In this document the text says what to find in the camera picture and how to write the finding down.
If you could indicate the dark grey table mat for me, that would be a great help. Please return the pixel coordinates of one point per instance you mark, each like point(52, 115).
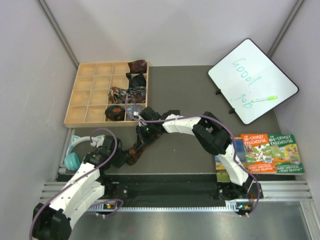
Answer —
point(190, 90)

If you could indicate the rolled multicolour floral tie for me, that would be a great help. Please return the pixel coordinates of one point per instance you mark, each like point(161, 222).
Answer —
point(117, 95)

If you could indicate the rolled blue patterned tie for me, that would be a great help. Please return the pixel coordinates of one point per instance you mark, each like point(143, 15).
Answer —
point(137, 95)

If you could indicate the rolled black orange-leaf tie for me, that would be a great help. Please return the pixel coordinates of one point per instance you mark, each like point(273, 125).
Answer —
point(115, 113)

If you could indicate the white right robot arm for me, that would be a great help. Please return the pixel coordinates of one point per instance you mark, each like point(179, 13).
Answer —
point(212, 136)

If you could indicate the orange 78-storey treehouse book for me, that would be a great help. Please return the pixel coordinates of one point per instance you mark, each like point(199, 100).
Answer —
point(258, 153)

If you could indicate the rolled dark red tie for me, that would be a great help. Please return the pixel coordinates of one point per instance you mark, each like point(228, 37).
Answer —
point(138, 66)

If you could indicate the rolled grey blue tie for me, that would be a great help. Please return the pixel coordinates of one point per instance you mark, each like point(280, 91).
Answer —
point(134, 112)

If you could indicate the rolled black navy tie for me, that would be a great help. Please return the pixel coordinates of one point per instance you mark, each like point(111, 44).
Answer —
point(136, 81)

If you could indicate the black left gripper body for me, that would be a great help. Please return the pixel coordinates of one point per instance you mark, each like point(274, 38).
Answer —
point(119, 157)

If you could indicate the landscape cover book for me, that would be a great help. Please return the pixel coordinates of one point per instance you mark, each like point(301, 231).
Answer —
point(221, 172)

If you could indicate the green 104-storey treehouse book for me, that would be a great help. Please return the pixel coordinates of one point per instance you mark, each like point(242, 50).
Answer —
point(285, 154)

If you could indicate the brown red patterned tie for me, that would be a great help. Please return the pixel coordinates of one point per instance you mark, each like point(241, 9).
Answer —
point(136, 151)

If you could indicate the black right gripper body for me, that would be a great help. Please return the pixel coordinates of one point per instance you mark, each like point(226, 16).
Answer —
point(146, 132)

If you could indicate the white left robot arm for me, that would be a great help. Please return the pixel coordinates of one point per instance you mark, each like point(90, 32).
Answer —
point(55, 219)

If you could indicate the white dry-erase board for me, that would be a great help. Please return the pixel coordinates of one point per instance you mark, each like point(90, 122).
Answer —
point(246, 73)

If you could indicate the wooden compartment tray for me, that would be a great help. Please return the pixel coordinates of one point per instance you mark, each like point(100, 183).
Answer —
point(89, 96)

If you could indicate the teal cat-ear headphones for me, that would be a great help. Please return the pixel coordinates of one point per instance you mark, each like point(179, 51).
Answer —
point(71, 160)

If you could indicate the green marker pen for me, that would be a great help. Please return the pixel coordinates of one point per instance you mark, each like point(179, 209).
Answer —
point(270, 98)

